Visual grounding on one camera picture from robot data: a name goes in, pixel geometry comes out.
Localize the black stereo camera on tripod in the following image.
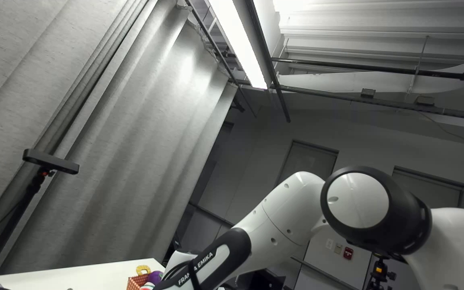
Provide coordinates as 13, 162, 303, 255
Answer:
368, 257, 399, 290

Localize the black ceiling pipe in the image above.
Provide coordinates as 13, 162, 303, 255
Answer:
271, 49, 464, 84

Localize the orange toy box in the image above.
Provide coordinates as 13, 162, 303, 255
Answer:
126, 275, 157, 290

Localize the long ceiling light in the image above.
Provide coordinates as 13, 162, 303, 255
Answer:
207, 0, 270, 91

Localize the black bar camera on pole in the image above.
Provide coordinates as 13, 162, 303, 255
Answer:
22, 149, 81, 176

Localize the purple toy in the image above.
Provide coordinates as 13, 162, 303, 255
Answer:
149, 270, 167, 287

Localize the yellow toy ring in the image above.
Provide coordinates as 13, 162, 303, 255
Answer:
134, 263, 154, 278

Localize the grey camera pole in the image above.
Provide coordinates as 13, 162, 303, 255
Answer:
0, 167, 52, 283

